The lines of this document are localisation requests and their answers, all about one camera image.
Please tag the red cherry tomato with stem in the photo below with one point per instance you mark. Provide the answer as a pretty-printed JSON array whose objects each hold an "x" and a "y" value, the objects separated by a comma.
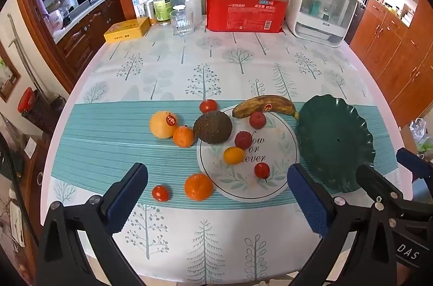
[{"x": 262, "y": 170}]

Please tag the yellow box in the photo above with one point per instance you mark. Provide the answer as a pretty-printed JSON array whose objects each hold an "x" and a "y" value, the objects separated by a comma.
[{"x": 125, "y": 30}]

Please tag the white and blue card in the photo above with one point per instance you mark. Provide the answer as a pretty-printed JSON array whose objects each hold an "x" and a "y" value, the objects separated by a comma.
[{"x": 139, "y": 3}]

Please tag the small yellow orange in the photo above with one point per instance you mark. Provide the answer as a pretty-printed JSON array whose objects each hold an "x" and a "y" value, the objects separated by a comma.
[{"x": 234, "y": 155}]

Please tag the large orange with sticker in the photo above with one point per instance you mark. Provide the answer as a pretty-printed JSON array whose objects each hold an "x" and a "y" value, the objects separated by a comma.
[{"x": 160, "y": 127}]

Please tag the clear drinking glass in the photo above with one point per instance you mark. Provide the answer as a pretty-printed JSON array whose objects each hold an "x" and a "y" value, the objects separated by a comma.
[{"x": 181, "y": 24}]

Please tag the white plastic bottle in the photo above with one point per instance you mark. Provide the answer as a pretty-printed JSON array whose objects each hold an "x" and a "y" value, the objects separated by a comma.
[{"x": 194, "y": 10}]

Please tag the white printed round plate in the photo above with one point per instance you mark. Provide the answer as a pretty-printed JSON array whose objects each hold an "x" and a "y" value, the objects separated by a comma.
[{"x": 236, "y": 184}]

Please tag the dark brown avocado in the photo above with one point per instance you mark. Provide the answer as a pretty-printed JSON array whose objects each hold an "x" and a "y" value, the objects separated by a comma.
[{"x": 213, "y": 128}]

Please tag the metal tin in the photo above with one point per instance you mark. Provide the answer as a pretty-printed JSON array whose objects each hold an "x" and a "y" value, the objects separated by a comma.
[{"x": 149, "y": 12}]

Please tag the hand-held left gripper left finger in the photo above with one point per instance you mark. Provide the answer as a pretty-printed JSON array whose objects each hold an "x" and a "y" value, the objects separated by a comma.
[{"x": 125, "y": 201}]

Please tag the small tangerine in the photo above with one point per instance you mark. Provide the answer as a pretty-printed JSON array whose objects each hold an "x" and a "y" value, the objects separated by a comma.
[{"x": 183, "y": 136}]

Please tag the clear plastic bag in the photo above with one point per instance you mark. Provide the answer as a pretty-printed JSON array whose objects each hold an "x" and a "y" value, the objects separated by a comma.
[{"x": 421, "y": 132}]

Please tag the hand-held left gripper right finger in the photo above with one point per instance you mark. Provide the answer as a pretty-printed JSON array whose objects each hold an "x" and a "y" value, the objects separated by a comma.
[{"x": 307, "y": 201}]

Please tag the orange tangerine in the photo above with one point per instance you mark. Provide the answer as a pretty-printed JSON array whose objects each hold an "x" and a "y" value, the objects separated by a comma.
[{"x": 198, "y": 187}]

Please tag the red round lid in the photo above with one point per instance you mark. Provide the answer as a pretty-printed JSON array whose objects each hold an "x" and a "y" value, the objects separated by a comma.
[{"x": 26, "y": 100}]

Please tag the tree print tablecloth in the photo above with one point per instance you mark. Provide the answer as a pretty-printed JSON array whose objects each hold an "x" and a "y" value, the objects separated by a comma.
[{"x": 236, "y": 76}]

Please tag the dark green wavy plate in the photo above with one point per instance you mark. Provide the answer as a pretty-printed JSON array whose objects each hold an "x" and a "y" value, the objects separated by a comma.
[{"x": 331, "y": 144}]

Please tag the wooden kitchen counter cabinets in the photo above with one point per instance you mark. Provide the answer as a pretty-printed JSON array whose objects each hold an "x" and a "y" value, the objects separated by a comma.
[{"x": 91, "y": 32}]

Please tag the spotted yellow banana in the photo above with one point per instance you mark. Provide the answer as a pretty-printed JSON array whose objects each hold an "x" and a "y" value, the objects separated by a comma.
[{"x": 253, "y": 104}]

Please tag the glass bottle with green label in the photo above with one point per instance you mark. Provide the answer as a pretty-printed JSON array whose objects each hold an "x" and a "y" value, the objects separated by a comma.
[{"x": 162, "y": 8}]

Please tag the wooden picture frame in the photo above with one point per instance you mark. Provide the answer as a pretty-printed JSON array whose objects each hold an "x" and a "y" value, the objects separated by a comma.
[{"x": 13, "y": 83}]

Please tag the white countertop cup cabinet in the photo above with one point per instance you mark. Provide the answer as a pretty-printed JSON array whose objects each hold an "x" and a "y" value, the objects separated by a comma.
[{"x": 324, "y": 22}]

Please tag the red pack of paper cups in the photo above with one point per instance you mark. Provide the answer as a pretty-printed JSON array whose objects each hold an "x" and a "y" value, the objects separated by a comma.
[{"x": 236, "y": 15}]

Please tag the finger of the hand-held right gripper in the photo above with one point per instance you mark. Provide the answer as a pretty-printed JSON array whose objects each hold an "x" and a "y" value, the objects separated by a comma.
[
  {"x": 375, "y": 179},
  {"x": 411, "y": 159}
]

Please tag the small red apple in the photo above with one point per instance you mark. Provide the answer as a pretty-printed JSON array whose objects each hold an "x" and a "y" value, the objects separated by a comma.
[
  {"x": 257, "y": 120},
  {"x": 243, "y": 140}
]

